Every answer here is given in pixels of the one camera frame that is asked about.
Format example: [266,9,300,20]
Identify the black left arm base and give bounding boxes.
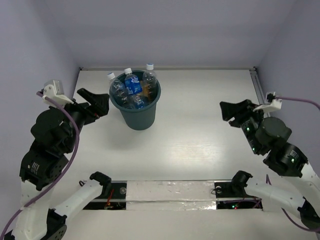
[83,181,127,211]

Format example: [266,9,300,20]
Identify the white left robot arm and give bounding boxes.
[0,88,112,240]

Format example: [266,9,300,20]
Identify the clear crushed bottle white cap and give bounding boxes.
[107,72,129,108]

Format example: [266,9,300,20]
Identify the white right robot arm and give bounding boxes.
[214,99,320,234]

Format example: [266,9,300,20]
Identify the blue label white cap bottle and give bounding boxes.
[124,68,143,95]

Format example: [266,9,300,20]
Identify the dark green ribbed bin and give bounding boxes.
[109,70,161,131]

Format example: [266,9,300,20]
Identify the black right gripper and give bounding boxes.
[217,98,263,153]

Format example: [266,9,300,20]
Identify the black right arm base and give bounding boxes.
[211,181,263,210]

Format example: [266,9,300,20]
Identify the silver foil tape strip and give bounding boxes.
[125,180,217,211]

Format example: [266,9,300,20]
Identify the clear bottle sideways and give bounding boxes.
[142,63,158,99]

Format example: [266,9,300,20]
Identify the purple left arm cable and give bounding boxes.
[2,91,81,237]

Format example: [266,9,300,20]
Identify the aluminium rail on table edge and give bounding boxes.
[249,67,266,105]

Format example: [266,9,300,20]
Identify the orange yellow label bottle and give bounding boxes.
[141,80,153,102]

